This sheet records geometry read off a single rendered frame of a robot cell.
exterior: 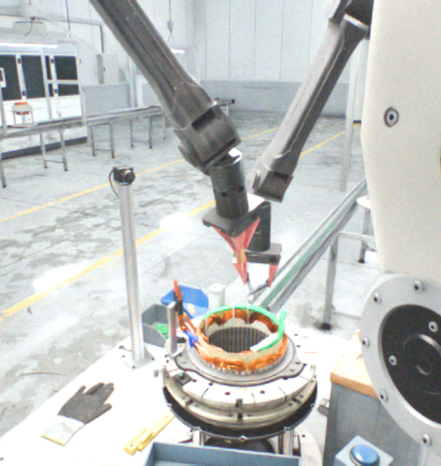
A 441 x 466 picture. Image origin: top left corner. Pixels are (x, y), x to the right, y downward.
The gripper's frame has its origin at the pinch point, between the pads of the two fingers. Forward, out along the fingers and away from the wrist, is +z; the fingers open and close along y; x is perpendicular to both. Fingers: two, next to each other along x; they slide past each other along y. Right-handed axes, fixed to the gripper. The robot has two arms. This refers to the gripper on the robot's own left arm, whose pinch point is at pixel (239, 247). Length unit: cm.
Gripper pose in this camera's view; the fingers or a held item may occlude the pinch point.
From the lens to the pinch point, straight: 84.4
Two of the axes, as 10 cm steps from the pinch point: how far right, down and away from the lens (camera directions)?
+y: -6.6, 5.5, -5.1
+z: 1.6, 7.7, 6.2
